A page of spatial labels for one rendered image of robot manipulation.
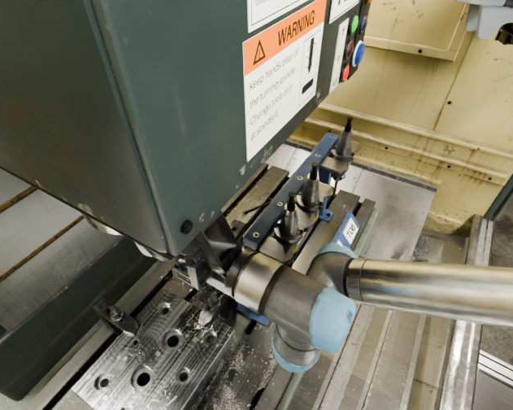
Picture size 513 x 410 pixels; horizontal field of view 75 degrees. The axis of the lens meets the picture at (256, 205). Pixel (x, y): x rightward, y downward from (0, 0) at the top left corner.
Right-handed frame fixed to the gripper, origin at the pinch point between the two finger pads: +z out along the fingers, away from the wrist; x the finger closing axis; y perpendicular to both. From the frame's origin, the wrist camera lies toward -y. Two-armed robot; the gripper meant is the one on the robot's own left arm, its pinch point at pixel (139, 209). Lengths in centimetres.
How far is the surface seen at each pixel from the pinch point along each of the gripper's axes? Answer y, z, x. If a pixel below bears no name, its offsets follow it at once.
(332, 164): 17, -17, 49
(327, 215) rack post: 47, -17, 60
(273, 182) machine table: 50, 9, 67
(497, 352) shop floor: 134, -112, 100
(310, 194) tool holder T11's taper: 12.7, -17.7, 31.1
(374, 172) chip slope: 53, -23, 100
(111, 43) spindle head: -33.0, -19.9, -11.8
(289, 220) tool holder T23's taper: 11.3, -17.6, 20.4
